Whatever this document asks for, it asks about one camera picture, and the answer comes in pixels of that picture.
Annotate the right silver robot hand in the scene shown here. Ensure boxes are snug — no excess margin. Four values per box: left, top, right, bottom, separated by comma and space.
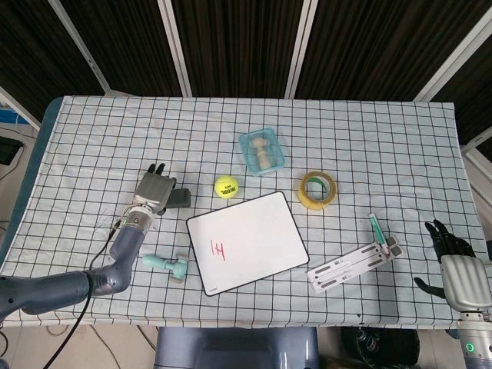
414, 219, 492, 312

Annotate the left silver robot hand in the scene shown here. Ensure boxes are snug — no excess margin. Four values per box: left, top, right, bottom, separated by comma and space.
132, 162, 178, 215

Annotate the dark grey board eraser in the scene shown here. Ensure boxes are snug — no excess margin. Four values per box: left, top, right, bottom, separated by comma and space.
165, 188, 192, 210

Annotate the white dry-erase board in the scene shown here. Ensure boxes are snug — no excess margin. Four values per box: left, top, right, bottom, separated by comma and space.
185, 190, 310, 298

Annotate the checkered tablecloth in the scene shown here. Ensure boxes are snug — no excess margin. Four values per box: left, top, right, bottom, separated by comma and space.
2, 95, 486, 331

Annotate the teal toy hammer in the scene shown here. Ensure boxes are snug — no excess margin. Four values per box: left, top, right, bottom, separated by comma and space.
141, 253, 190, 285

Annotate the yellow tennis ball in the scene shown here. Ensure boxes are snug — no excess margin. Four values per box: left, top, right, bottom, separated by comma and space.
214, 175, 240, 199

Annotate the clear container with blue lid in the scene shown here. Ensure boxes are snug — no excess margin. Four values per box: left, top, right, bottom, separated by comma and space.
238, 128, 288, 177

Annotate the green marker pen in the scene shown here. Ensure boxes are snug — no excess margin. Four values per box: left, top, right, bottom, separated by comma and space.
368, 213, 392, 258

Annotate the black bag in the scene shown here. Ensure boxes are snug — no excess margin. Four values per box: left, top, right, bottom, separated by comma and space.
340, 326, 420, 366

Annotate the wooden doll figure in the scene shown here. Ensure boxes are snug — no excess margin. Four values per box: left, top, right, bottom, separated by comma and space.
248, 138, 274, 170

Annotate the white folding stand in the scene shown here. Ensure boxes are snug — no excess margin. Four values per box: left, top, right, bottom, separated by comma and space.
306, 234, 404, 295

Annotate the yellow packing tape roll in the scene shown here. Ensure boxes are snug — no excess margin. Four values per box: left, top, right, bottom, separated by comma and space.
298, 171, 338, 211

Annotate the blue-grey robot torso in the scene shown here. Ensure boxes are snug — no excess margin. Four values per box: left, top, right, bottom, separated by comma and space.
153, 326, 320, 369

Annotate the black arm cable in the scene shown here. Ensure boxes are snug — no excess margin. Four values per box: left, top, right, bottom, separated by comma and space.
42, 217, 128, 369

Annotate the dark screen panel white frame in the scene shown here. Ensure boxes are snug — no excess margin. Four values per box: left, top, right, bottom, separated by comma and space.
0, 0, 112, 124
171, 0, 320, 99
294, 0, 492, 102
434, 49, 492, 145
59, 0, 193, 98

